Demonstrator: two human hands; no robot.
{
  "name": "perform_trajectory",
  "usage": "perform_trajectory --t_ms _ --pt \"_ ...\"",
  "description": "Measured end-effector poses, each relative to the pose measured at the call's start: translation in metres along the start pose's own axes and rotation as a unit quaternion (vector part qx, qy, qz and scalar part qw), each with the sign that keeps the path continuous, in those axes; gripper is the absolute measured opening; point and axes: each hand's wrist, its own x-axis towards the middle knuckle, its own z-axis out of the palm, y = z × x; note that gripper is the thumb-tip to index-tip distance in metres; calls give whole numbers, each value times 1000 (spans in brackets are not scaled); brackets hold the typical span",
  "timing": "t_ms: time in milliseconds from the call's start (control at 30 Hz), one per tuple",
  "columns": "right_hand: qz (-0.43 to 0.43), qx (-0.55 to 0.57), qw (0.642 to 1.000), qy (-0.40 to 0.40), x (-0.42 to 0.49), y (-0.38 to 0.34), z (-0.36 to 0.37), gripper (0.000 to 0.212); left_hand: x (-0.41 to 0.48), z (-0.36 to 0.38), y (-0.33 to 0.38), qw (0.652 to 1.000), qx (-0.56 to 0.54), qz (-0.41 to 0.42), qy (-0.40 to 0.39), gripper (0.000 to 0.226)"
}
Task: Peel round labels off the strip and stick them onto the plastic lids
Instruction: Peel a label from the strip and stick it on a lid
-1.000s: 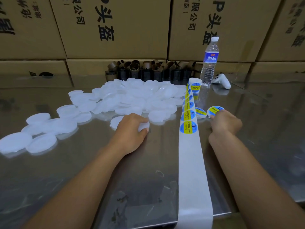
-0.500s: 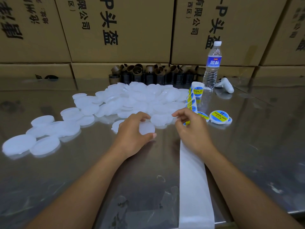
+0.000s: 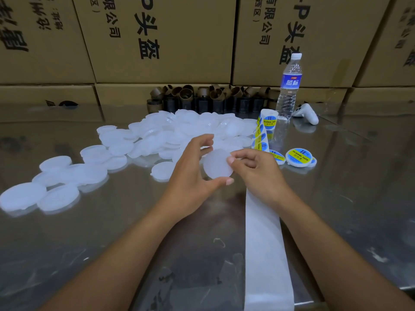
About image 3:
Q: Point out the stack of brown cardboard boxes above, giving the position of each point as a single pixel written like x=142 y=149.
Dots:
x=168 y=45

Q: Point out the person's right hand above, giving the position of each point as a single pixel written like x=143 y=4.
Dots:
x=266 y=178

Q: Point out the sticker roll with backing strip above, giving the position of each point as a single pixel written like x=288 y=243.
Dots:
x=267 y=268

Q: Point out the row of dark cardboard tubes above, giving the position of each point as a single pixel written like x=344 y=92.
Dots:
x=194 y=100

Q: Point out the pile of white plastic lids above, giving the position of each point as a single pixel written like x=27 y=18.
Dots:
x=155 y=132

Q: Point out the person's left hand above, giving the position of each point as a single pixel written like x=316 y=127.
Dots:
x=185 y=184

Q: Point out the person's left forearm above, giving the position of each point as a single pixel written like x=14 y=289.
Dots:
x=107 y=268

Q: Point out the clear plastic water bottle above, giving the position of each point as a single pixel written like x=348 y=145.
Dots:
x=289 y=90

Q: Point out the person's right forearm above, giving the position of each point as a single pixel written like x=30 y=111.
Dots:
x=343 y=265

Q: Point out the white handheld controller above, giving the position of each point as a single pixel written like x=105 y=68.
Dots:
x=307 y=113

